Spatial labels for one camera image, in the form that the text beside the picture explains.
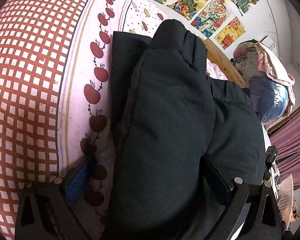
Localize black puffer jacket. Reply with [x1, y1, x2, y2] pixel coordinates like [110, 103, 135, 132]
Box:
[102, 20, 265, 239]

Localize blue clothes in plastic bag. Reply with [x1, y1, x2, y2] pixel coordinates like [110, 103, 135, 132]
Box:
[248, 73, 288, 124]

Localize purple curtain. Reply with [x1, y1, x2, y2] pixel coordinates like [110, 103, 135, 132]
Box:
[270, 106, 300, 186]

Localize pink floral blanket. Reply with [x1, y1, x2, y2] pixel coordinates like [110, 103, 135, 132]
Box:
[233, 40, 295, 116]

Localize yellow bear drawing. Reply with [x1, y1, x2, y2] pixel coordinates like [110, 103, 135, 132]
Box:
[214, 17, 245, 50]

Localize pink apple print quilt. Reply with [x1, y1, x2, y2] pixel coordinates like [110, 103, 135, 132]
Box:
[0, 0, 228, 240]

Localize colourful doodle drawing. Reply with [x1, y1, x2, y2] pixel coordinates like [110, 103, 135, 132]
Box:
[191, 0, 231, 37]

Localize wooden bed frame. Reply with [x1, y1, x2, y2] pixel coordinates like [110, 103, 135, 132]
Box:
[202, 38, 247, 88]

